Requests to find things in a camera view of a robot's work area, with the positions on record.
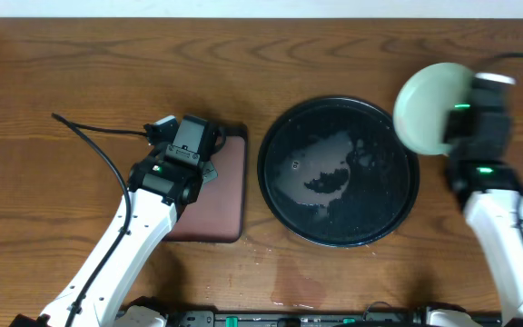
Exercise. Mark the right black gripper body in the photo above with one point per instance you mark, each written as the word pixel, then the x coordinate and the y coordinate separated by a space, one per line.
pixel 499 134

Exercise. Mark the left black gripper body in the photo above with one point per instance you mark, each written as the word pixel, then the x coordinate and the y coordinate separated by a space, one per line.
pixel 212 168

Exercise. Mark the light green plate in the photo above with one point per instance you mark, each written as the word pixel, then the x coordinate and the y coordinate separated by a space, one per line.
pixel 422 107

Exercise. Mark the green and yellow sponge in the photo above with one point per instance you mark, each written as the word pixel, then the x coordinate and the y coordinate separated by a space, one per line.
pixel 209 172

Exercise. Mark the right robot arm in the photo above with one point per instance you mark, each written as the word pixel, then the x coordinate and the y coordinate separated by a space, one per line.
pixel 489 191

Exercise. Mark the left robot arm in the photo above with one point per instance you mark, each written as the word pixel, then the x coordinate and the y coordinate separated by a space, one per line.
pixel 155 194

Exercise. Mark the round black tray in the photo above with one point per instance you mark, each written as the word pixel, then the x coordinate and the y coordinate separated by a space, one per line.
pixel 333 171

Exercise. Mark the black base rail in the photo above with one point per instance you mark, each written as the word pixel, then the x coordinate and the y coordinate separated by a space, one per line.
pixel 149 311

